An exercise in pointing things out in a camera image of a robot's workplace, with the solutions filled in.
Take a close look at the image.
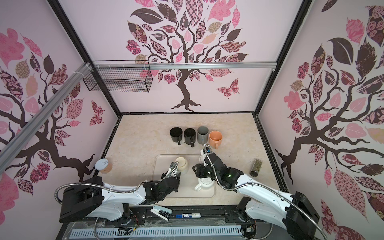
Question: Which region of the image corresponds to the grey mug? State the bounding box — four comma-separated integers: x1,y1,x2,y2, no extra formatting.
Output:
197,126,209,145

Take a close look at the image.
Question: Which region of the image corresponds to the blue white marker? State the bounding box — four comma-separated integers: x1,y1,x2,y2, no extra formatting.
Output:
176,213,201,219

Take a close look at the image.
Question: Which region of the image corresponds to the black wire basket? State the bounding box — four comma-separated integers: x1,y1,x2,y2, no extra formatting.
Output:
83,60,154,93

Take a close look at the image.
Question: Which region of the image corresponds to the white stapler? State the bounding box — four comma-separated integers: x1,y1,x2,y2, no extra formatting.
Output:
150,205,173,222

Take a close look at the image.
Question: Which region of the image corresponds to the left metal conduit cable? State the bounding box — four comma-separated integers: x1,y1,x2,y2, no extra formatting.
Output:
53,160,180,240

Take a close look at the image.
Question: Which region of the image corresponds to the clear plastic tray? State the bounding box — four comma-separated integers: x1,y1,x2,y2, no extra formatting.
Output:
153,155,216,198

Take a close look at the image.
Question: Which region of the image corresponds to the green spice jar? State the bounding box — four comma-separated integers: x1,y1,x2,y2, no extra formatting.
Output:
250,159,263,178

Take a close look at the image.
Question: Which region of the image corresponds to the right metal conduit cable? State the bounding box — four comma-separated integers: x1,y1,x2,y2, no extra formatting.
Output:
203,142,330,240

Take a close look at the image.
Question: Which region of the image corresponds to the left aluminium rail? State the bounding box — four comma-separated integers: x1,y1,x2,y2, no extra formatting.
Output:
1,63,91,173

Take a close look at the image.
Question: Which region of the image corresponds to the white ribbed mug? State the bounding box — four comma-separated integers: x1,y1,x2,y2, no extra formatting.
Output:
194,178,215,191

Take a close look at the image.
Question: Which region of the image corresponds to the black and white mug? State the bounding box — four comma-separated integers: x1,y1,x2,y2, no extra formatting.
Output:
170,127,183,146

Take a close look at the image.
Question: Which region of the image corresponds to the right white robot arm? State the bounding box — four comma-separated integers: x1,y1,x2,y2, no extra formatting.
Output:
193,149,320,240

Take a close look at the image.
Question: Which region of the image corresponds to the aluminium rail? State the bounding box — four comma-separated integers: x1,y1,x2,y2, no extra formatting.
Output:
94,62,277,70
1,63,91,173

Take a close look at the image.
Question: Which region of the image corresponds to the peach orange mug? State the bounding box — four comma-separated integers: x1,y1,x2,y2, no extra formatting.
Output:
209,131,223,150

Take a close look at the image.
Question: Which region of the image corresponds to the white slotted cable duct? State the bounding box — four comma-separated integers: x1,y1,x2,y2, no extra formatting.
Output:
69,226,243,240

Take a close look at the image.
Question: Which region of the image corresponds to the metal conduit cable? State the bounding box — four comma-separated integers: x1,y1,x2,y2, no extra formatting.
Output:
53,160,180,240
203,142,330,240

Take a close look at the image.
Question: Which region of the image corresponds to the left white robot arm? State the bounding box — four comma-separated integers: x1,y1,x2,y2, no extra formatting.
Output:
55,174,180,224

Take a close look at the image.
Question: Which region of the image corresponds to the orange can white lid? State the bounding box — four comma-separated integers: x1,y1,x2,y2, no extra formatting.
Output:
95,159,113,174

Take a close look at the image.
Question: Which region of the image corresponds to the cream mug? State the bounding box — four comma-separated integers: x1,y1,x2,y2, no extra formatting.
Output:
175,157,189,175

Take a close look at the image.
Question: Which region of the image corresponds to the back aluminium rail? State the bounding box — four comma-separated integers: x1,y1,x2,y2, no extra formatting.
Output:
94,62,277,70

